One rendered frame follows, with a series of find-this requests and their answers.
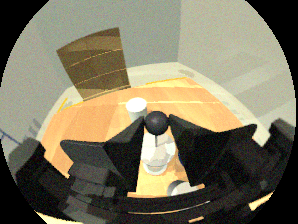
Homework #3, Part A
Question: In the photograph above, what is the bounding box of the grey cylinder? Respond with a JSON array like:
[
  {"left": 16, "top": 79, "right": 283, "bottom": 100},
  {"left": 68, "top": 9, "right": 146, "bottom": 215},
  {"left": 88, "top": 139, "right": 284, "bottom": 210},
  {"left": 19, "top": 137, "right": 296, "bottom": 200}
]
[{"left": 125, "top": 97, "right": 148, "bottom": 123}]

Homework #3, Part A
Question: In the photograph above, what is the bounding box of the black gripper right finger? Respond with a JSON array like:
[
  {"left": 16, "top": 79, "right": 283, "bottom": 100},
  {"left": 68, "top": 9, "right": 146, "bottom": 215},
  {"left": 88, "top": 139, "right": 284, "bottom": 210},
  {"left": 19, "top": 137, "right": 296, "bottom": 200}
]
[{"left": 168, "top": 115, "right": 257, "bottom": 186}]

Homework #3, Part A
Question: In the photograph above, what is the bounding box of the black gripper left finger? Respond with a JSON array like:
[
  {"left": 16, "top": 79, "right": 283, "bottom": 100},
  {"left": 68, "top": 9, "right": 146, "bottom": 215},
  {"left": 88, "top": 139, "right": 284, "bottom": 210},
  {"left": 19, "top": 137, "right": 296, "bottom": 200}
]
[{"left": 60, "top": 116, "right": 145, "bottom": 193}]

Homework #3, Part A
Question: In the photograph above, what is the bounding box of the glass french press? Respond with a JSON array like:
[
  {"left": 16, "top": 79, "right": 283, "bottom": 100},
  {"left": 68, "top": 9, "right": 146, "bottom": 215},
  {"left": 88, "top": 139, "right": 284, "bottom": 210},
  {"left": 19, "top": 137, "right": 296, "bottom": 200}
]
[{"left": 141, "top": 111, "right": 176, "bottom": 176}]

